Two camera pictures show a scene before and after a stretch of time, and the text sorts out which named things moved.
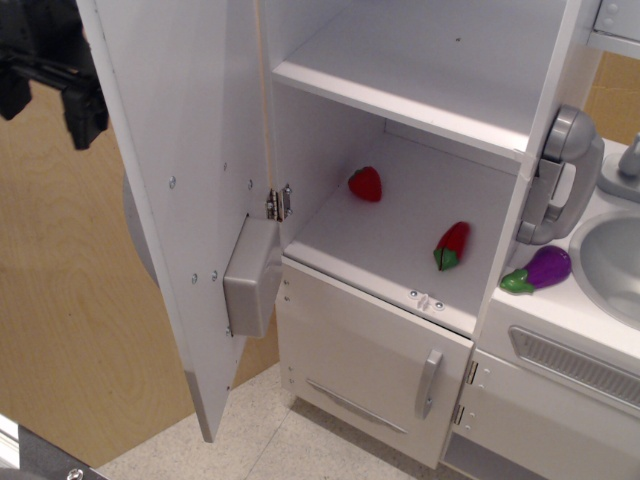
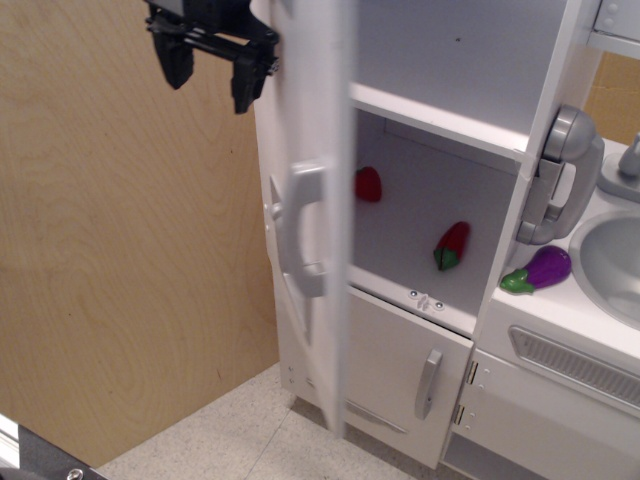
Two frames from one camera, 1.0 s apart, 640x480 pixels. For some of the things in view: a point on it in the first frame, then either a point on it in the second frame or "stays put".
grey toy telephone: [568, 180] stays put
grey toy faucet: [620, 172] stays put
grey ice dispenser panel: [253, 275] → [292, 224]
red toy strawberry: [366, 183] stays put
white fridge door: [187, 78] → [308, 115]
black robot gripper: [44, 41] → [226, 25]
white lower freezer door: [368, 365] stays put
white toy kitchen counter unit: [554, 392] stays put
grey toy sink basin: [605, 267] stays put
